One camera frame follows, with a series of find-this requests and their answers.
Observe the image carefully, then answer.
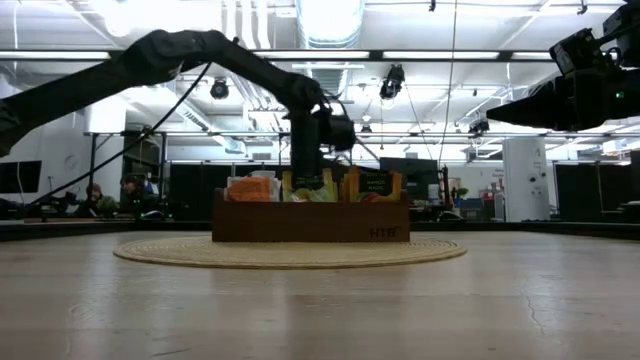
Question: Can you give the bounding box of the white column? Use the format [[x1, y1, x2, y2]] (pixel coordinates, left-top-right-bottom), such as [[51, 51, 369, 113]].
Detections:
[[502, 137, 551, 223]]

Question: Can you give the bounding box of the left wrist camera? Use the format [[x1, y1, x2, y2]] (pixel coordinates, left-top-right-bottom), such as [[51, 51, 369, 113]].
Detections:
[[322, 113, 358, 152]]

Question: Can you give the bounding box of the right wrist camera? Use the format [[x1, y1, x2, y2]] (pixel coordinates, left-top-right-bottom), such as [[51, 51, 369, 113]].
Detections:
[[548, 27, 611, 77]]

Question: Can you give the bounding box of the round woven placemat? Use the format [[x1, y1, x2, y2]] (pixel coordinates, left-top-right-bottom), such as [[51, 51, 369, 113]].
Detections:
[[113, 234, 468, 271]]

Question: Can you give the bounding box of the yellow mango tea packet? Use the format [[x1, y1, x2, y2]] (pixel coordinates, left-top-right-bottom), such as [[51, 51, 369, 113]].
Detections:
[[282, 168, 340, 204], [340, 172, 357, 203]]

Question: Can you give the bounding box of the silver ventilation duct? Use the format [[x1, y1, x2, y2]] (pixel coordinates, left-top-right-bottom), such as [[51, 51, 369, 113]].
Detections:
[[294, 0, 366, 101]]

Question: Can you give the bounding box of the person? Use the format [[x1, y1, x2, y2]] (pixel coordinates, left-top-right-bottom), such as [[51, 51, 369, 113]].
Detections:
[[119, 172, 152, 216], [74, 182, 106, 217]]

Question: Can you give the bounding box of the green mango snack packet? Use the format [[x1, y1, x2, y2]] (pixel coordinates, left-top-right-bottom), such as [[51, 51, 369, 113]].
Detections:
[[344, 167, 404, 204]]

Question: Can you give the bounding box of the black monitor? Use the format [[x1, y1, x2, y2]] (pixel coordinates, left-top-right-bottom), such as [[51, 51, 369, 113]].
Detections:
[[0, 159, 44, 195]]

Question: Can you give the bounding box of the wooden tea box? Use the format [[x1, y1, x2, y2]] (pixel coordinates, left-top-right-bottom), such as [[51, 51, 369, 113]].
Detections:
[[212, 187, 411, 244]]

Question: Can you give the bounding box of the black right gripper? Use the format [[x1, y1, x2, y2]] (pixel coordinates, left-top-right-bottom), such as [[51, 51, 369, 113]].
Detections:
[[486, 66, 640, 133]]

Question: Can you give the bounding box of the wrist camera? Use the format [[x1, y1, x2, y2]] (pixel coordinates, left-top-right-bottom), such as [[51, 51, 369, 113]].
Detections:
[[548, 27, 611, 77], [322, 113, 358, 152]]

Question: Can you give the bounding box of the small potted plant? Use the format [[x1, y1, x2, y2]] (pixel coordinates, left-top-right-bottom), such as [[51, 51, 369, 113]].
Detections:
[[97, 195, 121, 219]]

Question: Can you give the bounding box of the orange tazo tea packet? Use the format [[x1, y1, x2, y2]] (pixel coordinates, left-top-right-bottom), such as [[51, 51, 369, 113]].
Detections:
[[225, 175, 275, 203], [227, 169, 283, 203]]

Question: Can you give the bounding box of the black screen panel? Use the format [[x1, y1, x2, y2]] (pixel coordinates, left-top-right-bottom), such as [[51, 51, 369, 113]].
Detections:
[[378, 157, 441, 202]]

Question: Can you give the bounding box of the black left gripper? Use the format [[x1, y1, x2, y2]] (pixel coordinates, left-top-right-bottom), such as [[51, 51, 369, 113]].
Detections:
[[288, 108, 327, 191]]

